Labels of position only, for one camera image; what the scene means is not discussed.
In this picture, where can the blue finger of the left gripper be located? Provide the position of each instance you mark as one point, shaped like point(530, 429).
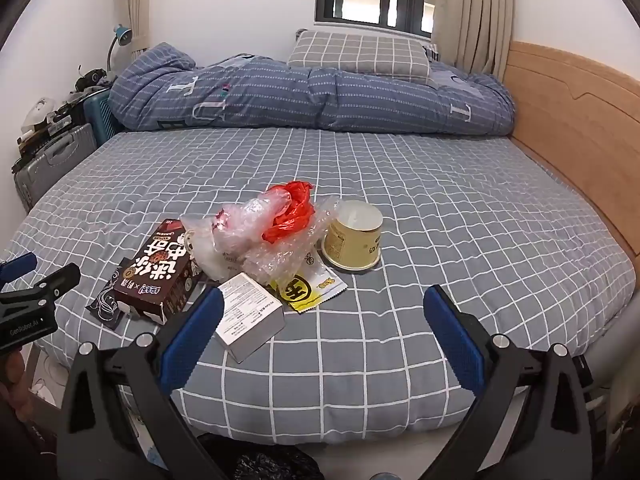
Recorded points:
point(13, 269)
point(53, 286)

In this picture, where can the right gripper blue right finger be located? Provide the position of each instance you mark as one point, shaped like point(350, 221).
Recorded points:
point(551, 438)

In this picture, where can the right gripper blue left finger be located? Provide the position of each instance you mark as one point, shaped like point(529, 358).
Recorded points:
point(96, 439)

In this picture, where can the black snack wrapper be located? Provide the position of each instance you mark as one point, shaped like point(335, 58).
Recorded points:
point(104, 308)

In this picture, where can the brown snack box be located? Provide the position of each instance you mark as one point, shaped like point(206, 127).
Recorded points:
point(160, 279)

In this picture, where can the white cardboard box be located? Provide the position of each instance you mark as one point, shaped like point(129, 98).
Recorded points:
point(252, 316)

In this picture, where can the bubble wrap sheet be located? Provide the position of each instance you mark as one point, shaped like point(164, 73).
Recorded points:
point(276, 264)

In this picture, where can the yellow paper cup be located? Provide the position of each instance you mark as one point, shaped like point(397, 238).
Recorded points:
point(353, 240)

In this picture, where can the red plastic bag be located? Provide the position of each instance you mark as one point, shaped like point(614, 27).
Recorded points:
point(294, 215)

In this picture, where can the white plastic bag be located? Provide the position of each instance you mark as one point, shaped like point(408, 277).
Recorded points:
point(201, 245)

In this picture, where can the clear bag with red print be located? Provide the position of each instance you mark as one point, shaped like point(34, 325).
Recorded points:
point(238, 227)

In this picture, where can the black trash bin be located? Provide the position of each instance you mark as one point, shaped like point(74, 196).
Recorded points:
point(246, 460)

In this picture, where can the person's left hand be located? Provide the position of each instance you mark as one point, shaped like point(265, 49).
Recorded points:
point(15, 385)

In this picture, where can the grey suitcase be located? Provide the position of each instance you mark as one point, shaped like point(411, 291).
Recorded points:
point(34, 176)

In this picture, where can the white helmet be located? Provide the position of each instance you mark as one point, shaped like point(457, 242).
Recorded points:
point(38, 114)

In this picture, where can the teal storage crate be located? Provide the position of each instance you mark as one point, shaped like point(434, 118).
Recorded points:
point(98, 114)

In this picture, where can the grey checked bed sheet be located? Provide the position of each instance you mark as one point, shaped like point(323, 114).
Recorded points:
point(510, 244)

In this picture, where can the blue striped folded duvet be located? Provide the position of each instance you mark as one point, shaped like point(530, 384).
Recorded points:
point(165, 89)

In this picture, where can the yellow white snack wrapper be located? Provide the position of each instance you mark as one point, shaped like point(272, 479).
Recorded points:
point(312, 285)

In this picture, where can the teal desk lamp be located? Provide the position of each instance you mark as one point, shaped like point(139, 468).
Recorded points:
point(122, 37)

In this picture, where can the wooden headboard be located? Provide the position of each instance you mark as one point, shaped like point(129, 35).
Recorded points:
point(581, 119)

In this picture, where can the grey checked pillow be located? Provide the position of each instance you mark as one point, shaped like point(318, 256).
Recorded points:
point(397, 58)

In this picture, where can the beige curtain right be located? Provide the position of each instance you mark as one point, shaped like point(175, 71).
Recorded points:
point(474, 35)

